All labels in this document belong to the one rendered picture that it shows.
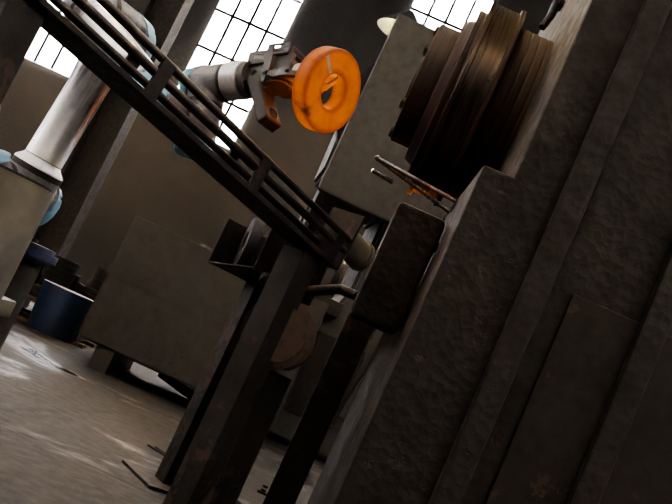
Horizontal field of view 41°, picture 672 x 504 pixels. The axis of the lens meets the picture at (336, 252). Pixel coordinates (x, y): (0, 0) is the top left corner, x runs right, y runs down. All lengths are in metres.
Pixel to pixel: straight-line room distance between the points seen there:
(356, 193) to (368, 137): 0.30
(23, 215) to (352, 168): 3.38
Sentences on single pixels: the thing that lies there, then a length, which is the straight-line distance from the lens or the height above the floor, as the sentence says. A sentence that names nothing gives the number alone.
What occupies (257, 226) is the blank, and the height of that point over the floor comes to 0.72.
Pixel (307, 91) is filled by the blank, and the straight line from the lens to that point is 1.61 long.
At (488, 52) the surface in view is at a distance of 1.90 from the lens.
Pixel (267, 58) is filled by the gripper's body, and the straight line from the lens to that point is 1.75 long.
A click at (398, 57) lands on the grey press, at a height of 2.07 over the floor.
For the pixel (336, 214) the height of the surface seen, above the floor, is 0.71.
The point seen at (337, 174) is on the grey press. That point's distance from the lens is 4.63.
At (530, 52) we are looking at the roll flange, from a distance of 1.97.
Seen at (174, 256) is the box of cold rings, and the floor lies 0.64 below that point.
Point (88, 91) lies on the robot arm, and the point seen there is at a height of 0.78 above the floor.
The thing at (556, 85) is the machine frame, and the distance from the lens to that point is 1.62.
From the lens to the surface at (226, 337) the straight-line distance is 2.45.
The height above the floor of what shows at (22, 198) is 0.49.
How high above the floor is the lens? 0.45
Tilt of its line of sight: 7 degrees up
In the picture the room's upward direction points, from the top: 25 degrees clockwise
